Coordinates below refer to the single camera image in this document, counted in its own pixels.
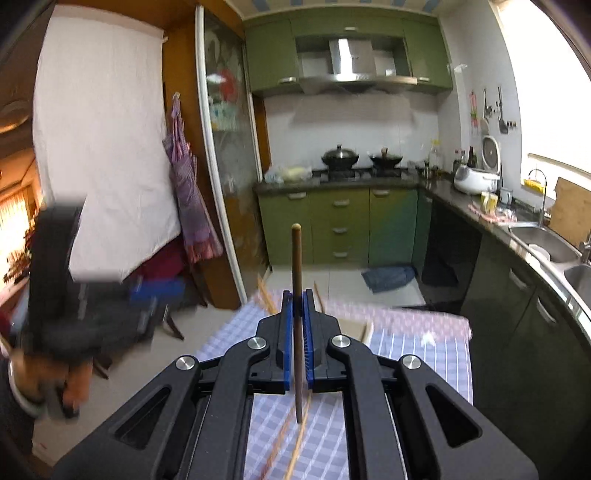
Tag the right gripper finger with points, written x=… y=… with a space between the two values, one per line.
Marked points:
x=192 y=420

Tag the right gripper blue-padded camera finger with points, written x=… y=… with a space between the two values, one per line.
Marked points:
x=164 y=290

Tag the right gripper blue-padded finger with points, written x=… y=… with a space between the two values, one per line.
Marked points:
x=402 y=419

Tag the medium brown chopstick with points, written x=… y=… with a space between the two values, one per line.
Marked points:
x=275 y=449

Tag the steel kitchen faucet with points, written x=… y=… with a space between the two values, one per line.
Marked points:
x=585 y=249

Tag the person's left hand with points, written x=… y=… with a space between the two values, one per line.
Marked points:
x=30 y=374

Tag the purple hanging apron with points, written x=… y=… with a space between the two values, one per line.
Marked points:
x=200 y=240

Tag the white plastic utensil holder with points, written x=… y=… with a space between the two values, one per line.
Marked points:
x=361 y=331

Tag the blue floor mat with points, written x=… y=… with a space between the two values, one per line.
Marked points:
x=388 y=278

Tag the white hanging sheet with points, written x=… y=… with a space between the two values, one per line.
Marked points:
x=98 y=131

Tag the green lower cabinets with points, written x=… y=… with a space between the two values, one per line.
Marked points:
x=361 y=225

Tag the green cabinets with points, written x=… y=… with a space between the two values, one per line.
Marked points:
x=271 y=44
x=361 y=225

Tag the gas stove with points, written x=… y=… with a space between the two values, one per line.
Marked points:
x=360 y=174

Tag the stainless steel sink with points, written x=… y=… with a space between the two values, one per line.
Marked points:
x=557 y=253

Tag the yellow mug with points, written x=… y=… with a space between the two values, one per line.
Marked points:
x=489 y=202

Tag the black wok left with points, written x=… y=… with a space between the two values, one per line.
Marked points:
x=340 y=158

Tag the black wok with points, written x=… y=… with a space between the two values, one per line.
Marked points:
x=340 y=158
x=385 y=160

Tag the white rice cooker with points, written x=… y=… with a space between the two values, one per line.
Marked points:
x=475 y=181

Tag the small steel faucet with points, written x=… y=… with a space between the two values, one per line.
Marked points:
x=537 y=181

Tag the black wok right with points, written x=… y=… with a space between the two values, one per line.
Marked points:
x=385 y=160

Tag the wooden cutting board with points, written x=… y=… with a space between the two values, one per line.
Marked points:
x=571 y=212

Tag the green upper cabinets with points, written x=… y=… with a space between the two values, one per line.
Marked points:
x=271 y=44

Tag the steel range hood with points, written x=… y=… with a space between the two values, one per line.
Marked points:
x=354 y=65

